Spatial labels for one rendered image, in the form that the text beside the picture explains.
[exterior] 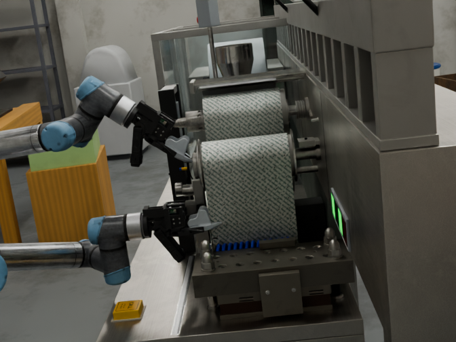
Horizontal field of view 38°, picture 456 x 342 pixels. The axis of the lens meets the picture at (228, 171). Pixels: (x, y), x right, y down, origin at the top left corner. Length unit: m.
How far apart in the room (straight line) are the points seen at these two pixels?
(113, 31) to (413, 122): 8.32
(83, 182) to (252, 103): 3.04
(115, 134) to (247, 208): 6.72
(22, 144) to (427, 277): 1.15
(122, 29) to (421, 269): 8.31
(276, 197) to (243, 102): 0.35
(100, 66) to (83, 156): 3.63
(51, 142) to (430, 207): 1.06
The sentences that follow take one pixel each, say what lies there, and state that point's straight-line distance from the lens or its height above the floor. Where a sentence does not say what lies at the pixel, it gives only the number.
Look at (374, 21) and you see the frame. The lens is 0.94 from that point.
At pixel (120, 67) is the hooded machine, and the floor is 1.14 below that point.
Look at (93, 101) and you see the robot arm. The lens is 1.86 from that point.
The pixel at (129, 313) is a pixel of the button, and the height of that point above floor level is 0.92.
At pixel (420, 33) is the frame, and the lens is 0.96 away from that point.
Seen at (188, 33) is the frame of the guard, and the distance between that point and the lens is 2.79.
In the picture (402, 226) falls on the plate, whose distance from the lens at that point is 0.99.
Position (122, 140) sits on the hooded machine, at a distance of 8.48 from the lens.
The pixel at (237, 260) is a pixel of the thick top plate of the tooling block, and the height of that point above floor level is 1.03.
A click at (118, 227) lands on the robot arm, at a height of 1.12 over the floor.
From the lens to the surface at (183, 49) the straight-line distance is 2.80.
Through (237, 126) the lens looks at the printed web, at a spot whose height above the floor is 1.32.
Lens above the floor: 1.66
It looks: 13 degrees down
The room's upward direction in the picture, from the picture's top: 7 degrees counter-clockwise
